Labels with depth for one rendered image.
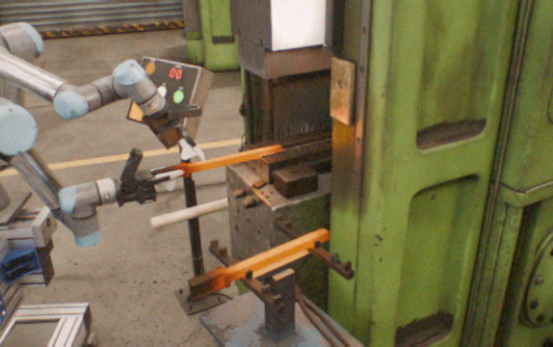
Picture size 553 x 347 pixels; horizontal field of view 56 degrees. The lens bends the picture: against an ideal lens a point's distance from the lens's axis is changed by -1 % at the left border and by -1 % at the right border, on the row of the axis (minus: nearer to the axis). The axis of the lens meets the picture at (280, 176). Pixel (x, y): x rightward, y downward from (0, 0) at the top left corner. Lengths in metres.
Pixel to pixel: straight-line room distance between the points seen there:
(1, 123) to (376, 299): 1.13
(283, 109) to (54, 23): 7.87
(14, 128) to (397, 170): 0.97
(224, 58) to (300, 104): 4.63
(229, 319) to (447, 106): 0.87
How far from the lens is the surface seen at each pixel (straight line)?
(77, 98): 1.47
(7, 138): 1.41
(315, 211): 1.67
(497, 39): 1.58
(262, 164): 1.73
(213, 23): 6.55
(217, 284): 1.26
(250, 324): 1.52
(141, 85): 1.50
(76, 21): 9.57
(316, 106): 2.03
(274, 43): 1.52
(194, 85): 2.04
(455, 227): 1.81
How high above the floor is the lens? 1.70
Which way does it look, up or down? 26 degrees down
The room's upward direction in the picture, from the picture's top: 1 degrees counter-clockwise
